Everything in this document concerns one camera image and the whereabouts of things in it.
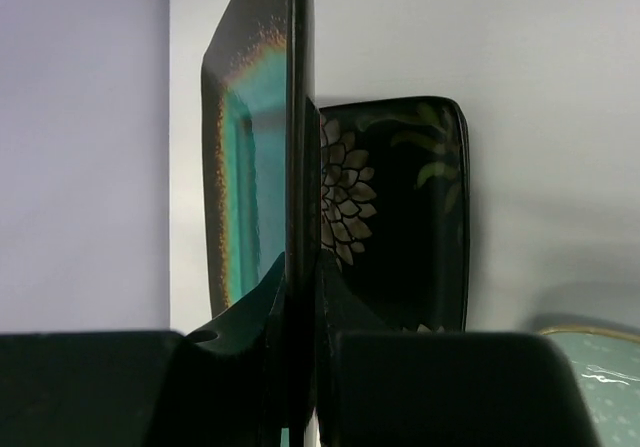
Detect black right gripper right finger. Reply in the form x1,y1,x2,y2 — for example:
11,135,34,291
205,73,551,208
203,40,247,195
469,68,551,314
315,252,599,447

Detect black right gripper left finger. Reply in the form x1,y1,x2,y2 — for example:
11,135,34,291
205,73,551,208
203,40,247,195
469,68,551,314
1,258,287,446

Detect small black floral plate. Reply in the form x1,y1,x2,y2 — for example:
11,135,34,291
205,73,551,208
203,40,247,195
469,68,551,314
320,96,470,332

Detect pale green plate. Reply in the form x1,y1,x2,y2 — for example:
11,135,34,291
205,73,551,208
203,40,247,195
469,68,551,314
541,325,640,447

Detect black teal square plate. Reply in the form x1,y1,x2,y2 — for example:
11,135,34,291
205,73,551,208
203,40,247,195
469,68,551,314
192,0,321,446

